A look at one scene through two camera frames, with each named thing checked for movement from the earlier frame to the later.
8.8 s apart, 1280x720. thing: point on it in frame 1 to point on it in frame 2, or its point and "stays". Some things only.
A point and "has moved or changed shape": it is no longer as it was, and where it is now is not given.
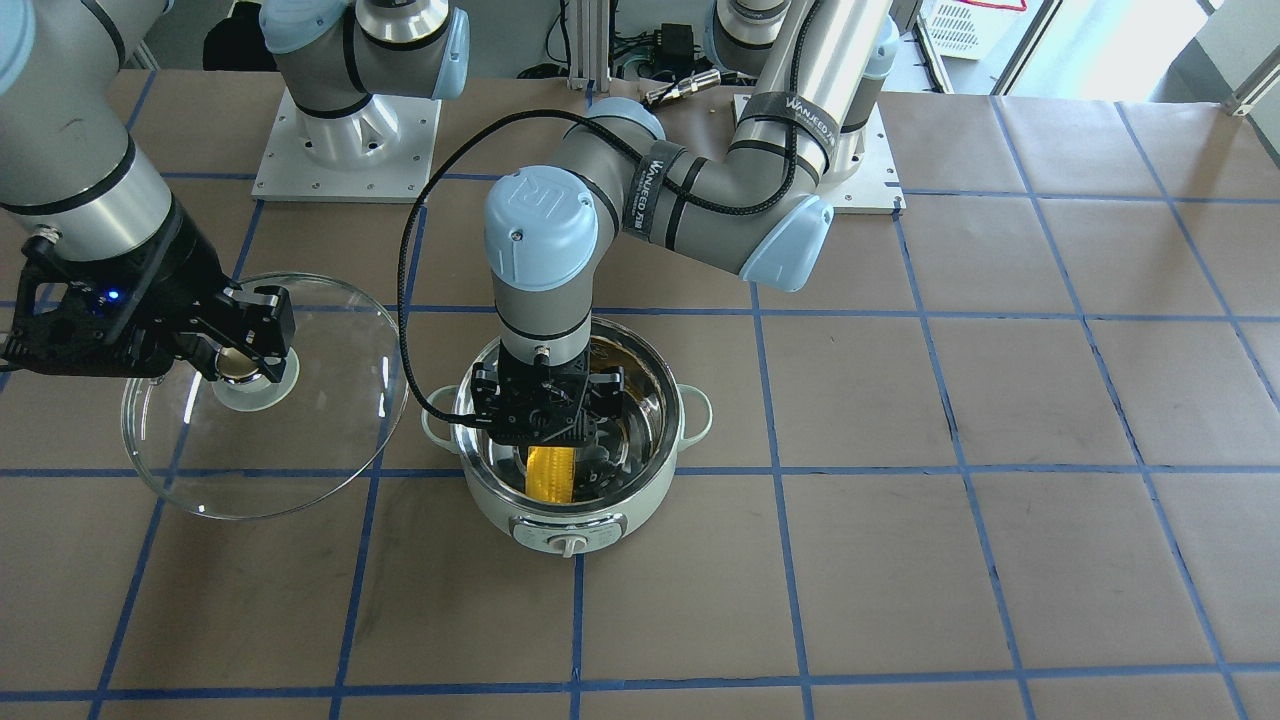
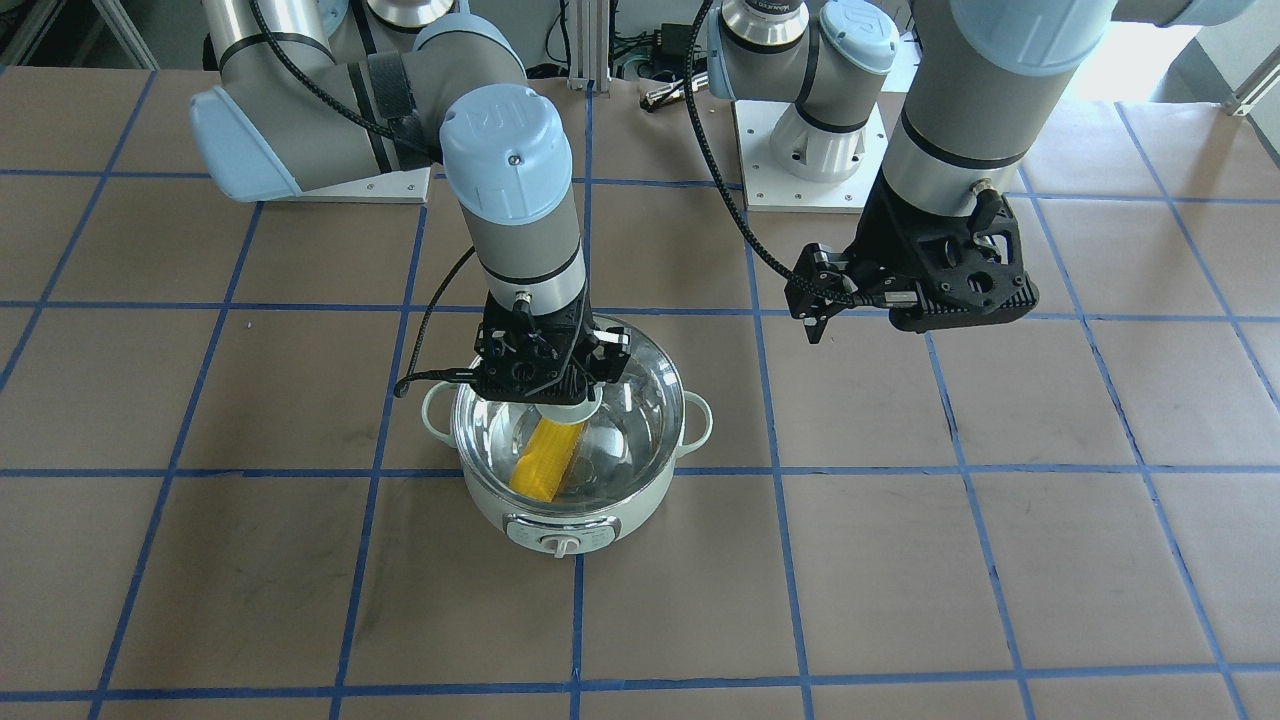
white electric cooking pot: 659,413 stays
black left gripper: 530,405 to 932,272
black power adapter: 674,47 stays
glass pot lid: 254,450 to 621,452
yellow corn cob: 550,472 has moved or changed shape
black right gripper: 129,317 to 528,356
